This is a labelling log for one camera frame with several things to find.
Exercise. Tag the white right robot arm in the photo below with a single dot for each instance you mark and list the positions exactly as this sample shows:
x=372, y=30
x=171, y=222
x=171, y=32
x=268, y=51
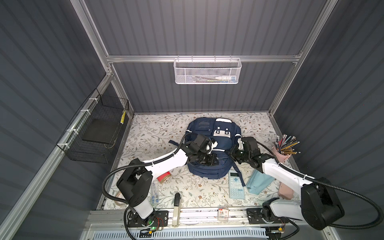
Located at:
x=318, y=205

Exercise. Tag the pink pencil cup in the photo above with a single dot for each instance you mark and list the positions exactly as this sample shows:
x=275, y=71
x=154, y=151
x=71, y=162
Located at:
x=281, y=158

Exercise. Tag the clear pen pouch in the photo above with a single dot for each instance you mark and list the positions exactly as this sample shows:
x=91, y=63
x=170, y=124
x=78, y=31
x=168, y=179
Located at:
x=155, y=193

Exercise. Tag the red card box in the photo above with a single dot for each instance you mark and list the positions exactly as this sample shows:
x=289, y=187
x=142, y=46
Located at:
x=162, y=178

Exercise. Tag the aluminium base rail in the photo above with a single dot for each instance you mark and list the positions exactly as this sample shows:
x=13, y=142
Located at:
x=161, y=219

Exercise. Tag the white wire mesh basket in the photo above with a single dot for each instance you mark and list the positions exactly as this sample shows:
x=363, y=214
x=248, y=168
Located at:
x=207, y=71

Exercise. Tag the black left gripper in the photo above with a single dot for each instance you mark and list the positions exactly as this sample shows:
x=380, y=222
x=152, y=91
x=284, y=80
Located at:
x=210, y=162

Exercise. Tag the small clear staples box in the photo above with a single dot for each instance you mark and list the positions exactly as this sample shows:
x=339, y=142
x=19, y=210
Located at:
x=223, y=214

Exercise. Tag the teal pencil case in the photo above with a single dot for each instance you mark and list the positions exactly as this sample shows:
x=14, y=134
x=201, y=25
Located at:
x=258, y=182

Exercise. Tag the light blue calculator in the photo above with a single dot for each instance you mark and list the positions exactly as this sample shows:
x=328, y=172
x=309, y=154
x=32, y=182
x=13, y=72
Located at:
x=236, y=188

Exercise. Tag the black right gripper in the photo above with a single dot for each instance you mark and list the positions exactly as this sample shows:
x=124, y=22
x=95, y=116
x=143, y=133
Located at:
x=236, y=147

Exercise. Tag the pink pencil case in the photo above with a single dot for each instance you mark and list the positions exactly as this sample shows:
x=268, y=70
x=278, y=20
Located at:
x=285, y=192

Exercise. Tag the black and cream stapler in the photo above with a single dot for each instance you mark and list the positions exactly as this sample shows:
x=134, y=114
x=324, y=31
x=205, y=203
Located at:
x=176, y=211

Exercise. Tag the black wire wall basket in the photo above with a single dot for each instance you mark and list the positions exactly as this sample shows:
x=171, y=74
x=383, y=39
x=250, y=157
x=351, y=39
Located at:
x=98, y=130

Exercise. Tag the bundle of coloured pencils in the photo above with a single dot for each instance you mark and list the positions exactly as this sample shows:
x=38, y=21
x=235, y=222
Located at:
x=286, y=145

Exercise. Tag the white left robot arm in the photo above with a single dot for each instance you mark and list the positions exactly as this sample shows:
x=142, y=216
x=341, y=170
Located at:
x=137, y=178

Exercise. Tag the navy blue student backpack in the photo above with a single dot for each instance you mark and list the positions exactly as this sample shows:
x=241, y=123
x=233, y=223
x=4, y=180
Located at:
x=226, y=133

